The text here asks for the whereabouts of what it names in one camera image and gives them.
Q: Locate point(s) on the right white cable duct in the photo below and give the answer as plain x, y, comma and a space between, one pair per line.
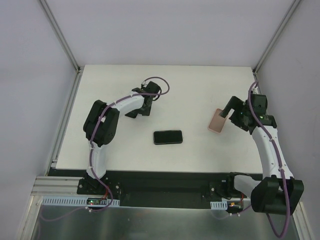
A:
219, 205

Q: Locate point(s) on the left aluminium frame post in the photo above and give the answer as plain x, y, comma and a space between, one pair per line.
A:
59, 34

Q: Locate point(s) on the aluminium frame post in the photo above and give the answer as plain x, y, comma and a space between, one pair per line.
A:
59, 34
276, 35

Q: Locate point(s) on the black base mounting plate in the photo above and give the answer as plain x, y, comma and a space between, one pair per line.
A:
157, 204

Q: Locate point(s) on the pink phone case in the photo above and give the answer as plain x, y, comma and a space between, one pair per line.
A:
217, 122

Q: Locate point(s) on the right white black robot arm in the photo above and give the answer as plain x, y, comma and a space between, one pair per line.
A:
270, 155

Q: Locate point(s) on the white cable duct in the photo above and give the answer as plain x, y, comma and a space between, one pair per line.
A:
68, 201
219, 205

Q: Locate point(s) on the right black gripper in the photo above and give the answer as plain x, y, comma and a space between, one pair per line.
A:
236, 113

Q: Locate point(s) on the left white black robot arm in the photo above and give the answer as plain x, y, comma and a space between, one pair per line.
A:
100, 129

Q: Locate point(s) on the left white cable duct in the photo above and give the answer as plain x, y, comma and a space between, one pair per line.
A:
68, 201

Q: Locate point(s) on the right aluminium frame post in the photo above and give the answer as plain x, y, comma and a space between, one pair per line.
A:
276, 35

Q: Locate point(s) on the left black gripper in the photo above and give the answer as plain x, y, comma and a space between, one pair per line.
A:
141, 110

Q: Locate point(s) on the aluminium frame front rail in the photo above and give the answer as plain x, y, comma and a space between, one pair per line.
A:
60, 186

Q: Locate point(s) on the black phone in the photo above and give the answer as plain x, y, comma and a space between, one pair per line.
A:
167, 137

